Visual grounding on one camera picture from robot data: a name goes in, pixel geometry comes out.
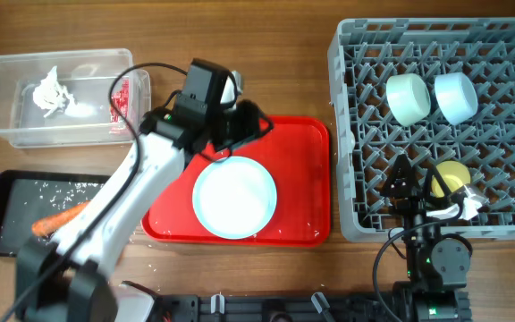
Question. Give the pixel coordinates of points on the white tissue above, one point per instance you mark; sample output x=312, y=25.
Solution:
x=51, y=96

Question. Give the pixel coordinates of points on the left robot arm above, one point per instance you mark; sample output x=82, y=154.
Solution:
x=67, y=277

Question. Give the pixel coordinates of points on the black plastic tray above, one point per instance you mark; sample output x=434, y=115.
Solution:
x=27, y=196

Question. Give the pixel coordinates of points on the light blue bowl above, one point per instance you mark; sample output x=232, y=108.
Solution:
x=456, y=97

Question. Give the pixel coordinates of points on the mint green bowl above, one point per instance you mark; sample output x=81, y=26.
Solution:
x=408, y=98

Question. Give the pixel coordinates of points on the light blue plate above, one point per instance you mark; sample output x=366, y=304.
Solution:
x=234, y=198

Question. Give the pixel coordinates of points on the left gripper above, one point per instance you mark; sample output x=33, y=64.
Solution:
x=253, y=124

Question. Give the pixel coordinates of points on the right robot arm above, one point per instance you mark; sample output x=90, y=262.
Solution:
x=437, y=263

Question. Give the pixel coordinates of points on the grey dishwasher rack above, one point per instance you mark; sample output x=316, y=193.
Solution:
x=362, y=56

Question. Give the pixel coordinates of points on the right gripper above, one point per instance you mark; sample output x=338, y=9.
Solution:
x=412, y=197

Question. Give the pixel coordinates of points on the red snack wrapper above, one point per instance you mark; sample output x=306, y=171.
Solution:
x=121, y=101

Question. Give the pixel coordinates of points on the orange carrot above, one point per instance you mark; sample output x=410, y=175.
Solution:
x=50, y=224

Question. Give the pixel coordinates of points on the yellow cup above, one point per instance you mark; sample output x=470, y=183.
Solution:
x=454, y=175

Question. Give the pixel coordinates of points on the clear plastic bin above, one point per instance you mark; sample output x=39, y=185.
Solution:
x=92, y=76

